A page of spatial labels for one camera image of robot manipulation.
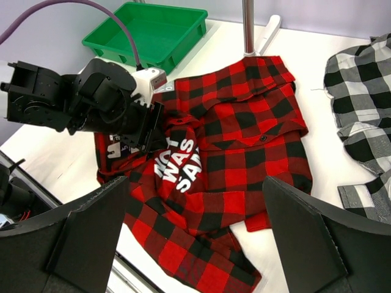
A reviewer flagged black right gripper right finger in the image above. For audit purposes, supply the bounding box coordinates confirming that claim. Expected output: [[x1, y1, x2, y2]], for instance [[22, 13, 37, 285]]
[[263, 176, 390, 292]]

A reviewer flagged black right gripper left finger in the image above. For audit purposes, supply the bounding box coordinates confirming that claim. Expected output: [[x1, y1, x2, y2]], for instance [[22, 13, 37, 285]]
[[1, 176, 129, 292]]

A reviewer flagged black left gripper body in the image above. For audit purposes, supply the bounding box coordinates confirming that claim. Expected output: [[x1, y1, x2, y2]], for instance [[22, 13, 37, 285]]
[[120, 94, 167, 153]]

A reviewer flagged red black plaid shirt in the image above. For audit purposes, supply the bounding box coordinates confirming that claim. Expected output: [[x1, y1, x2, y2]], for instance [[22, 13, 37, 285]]
[[94, 56, 312, 292]]

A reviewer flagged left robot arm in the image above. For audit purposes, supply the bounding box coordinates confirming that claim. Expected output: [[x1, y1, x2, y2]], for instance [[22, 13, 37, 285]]
[[1, 59, 167, 153]]

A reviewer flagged black white plaid shirt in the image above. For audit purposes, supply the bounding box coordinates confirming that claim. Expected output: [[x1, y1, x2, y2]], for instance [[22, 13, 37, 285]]
[[324, 34, 390, 224]]

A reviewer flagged green plastic tray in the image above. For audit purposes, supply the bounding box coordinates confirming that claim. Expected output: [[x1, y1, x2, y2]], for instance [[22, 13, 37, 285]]
[[82, 2, 208, 74]]

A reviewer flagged metal clothes rack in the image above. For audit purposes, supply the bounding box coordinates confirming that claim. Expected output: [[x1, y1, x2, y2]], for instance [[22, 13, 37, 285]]
[[241, 0, 282, 57]]

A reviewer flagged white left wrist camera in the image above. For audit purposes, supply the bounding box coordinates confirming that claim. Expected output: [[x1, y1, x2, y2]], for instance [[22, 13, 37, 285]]
[[131, 67, 167, 107]]

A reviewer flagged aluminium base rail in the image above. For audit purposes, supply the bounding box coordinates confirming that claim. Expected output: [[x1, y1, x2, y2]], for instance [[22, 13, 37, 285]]
[[1, 154, 159, 292]]

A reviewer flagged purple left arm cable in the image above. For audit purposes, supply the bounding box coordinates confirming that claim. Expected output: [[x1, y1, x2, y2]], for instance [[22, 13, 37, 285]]
[[0, 0, 144, 71]]

